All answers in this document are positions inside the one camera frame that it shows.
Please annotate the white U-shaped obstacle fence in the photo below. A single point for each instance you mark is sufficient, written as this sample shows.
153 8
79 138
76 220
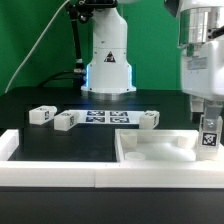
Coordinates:
126 174

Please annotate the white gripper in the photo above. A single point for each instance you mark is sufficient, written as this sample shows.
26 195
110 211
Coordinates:
203 76

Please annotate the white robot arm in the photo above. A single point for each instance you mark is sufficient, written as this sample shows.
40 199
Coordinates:
201 40

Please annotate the white square tabletop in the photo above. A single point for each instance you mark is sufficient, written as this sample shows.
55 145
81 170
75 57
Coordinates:
156 145

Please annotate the white sheet with AprilTags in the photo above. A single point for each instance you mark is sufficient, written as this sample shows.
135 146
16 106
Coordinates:
108 117

